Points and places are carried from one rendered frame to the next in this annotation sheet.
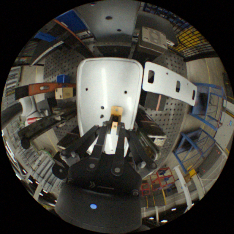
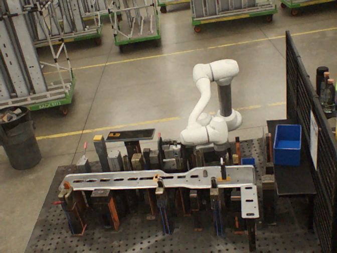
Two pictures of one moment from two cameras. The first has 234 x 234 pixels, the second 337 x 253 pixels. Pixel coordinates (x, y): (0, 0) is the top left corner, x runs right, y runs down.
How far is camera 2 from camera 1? 2.50 m
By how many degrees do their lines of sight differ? 58
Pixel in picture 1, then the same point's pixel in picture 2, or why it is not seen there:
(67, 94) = (234, 159)
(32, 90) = (237, 144)
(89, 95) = (234, 170)
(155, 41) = (263, 178)
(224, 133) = not seen: outside the picture
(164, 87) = (244, 194)
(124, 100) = (233, 181)
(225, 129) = not seen: outside the picture
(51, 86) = (238, 152)
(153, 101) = (235, 194)
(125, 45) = not seen: hidden behind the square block
